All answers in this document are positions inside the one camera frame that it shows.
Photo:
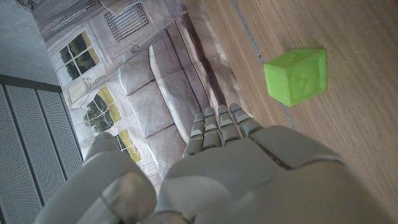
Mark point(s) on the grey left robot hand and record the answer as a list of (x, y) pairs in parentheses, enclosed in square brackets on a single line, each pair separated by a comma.
[(236, 174)]

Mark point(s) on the printed living room backdrop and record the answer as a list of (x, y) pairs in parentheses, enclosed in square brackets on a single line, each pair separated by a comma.
[(149, 81)]

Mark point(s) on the grey perforated panel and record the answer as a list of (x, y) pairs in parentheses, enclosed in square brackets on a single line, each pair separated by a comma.
[(28, 149)]

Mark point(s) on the green cube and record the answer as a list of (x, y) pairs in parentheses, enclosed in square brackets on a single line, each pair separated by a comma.
[(295, 76)]

